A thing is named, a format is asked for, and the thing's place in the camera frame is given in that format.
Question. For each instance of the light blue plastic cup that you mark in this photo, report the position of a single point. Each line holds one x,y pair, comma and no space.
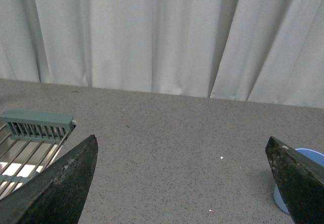
309,153

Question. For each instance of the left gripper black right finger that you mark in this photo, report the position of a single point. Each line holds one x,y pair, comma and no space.
299,180

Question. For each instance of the white pleated curtain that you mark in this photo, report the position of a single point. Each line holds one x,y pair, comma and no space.
268,51

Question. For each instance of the green metal dish rack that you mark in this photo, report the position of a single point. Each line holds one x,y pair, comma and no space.
30,141

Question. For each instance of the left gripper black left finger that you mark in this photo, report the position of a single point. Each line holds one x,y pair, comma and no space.
58,194

